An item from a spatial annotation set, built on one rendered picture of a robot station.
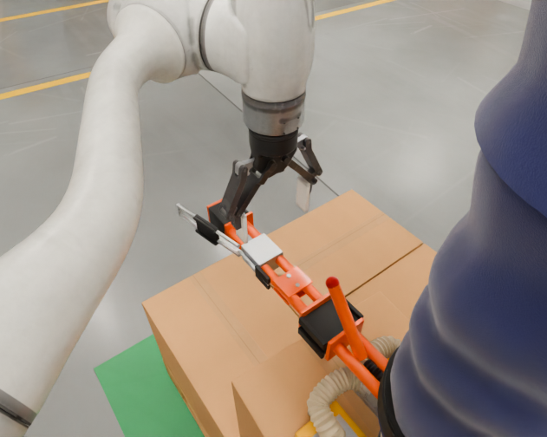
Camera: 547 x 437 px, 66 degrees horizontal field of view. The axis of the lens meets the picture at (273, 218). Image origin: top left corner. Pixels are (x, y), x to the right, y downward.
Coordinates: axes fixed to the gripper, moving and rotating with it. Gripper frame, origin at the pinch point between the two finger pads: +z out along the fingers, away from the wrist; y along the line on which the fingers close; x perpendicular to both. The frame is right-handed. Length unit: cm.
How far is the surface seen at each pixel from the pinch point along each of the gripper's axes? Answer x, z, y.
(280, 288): -6.1, 12.7, -2.6
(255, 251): 4.4, 12.7, -1.4
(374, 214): 32, 68, 75
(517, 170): -37, -40, -9
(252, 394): -14.9, 27.0, -15.4
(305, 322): -15.4, 11.5, -3.9
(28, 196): 204, 124, -42
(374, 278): 8, 68, 51
